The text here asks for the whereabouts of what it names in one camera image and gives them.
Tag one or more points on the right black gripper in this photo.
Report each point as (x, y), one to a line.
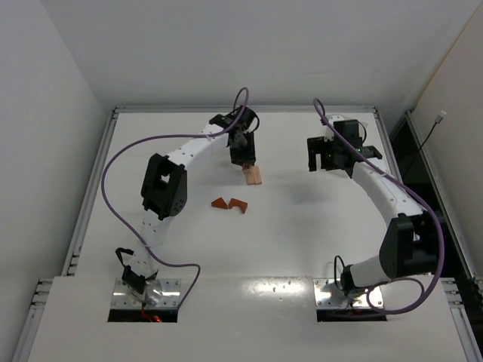
(318, 151)

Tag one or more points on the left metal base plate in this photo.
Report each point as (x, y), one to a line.
(159, 294)

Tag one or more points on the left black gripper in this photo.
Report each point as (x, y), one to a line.
(243, 154)

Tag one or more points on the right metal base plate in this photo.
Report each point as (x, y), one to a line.
(329, 297)

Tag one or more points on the red-brown triangle block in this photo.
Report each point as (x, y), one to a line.
(220, 203)

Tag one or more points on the metal base plate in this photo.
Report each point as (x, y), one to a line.
(329, 297)
(159, 294)

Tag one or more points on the red-brown arch block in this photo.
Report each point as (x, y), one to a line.
(241, 205)

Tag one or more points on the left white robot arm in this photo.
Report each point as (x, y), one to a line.
(164, 192)

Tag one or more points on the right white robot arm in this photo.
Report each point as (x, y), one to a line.
(414, 241)

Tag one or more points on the light wood plank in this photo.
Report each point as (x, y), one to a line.
(253, 176)

